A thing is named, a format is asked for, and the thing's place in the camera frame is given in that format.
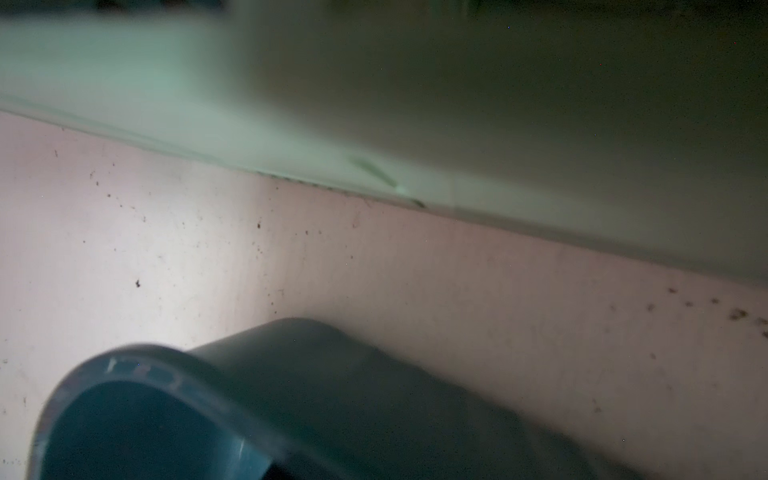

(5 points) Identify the teal plastic storage tray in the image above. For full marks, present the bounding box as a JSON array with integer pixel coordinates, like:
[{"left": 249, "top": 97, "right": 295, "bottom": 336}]
[{"left": 27, "top": 318, "right": 637, "bottom": 479}]

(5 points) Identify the mint green file organizer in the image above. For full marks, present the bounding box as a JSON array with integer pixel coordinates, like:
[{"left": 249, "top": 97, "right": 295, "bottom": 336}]
[{"left": 1, "top": 1, "right": 767, "bottom": 283}]

